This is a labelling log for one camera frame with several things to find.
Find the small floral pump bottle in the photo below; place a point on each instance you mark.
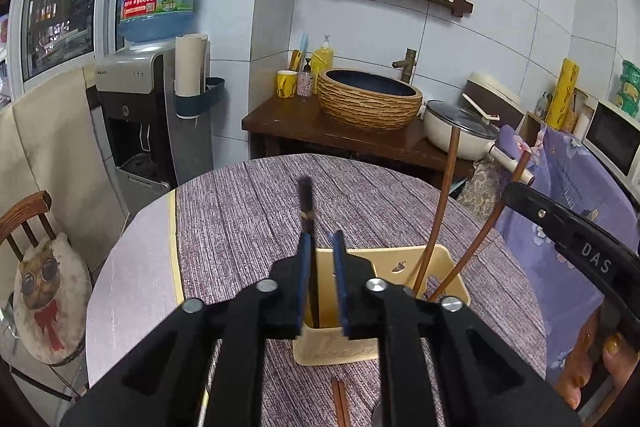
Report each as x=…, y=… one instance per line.
x=305, y=82

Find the brown patterned cloth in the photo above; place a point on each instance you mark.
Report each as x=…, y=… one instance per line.
x=480, y=184

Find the dark wooden counter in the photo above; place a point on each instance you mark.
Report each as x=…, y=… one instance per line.
x=300, y=122

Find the grey striped tablecloth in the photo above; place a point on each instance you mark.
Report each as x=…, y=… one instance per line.
x=240, y=217

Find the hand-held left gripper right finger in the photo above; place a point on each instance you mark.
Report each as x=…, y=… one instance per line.
x=341, y=277

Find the pale lilac tablecloth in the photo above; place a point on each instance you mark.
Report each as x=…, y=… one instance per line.
x=135, y=267

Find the white paper roll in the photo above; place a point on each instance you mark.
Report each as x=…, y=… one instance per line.
x=191, y=64

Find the yellow mug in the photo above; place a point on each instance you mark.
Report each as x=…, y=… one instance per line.
x=287, y=84

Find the beige cloth screen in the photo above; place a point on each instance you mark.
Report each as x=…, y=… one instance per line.
x=50, y=132

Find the woven pattern wash basin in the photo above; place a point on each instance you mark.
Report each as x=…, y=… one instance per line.
x=370, y=104

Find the cream pan with lid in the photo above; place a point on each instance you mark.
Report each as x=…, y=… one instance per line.
x=445, y=132

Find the dark blue wall holder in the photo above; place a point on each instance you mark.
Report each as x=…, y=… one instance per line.
x=207, y=99

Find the white microwave oven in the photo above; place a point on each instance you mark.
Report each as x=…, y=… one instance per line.
x=612, y=142

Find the person's right hand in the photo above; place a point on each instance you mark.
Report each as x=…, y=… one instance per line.
x=585, y=387

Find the toothbrushes in mug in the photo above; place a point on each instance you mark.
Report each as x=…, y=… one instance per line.
x=296, y=57

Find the yellow soap pump bottle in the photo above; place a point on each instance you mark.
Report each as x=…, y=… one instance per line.
x=323, y=57

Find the cat print seat cushion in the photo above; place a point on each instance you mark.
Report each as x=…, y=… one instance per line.
x=50, y=297

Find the stack of green cups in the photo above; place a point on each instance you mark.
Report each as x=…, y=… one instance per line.
x=630, y=87

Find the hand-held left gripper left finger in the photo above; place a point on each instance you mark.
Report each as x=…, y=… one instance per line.
x=304, y=267

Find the yellow wrap roll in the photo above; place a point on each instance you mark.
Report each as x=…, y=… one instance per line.
x=562, y=94

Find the cream perforated utensil holder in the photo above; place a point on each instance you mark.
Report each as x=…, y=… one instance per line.
x=330, y=349

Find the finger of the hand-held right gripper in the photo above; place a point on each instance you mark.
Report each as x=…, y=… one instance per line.
x=535, y=209

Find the grey water dispenser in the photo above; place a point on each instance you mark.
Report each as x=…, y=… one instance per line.
x=130, y=132

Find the purple floral cloth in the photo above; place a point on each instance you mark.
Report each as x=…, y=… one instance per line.
x=560, y=167

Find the white rice spoon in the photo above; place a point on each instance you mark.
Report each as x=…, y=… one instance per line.
x=477, y=106

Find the cream brown rice cooker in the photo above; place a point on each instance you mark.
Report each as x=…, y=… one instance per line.
x=500, y=94

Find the wooden chair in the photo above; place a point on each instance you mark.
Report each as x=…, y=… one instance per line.
x=25, y=209

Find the bronze faucet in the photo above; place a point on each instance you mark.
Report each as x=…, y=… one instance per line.
x=406, y=62

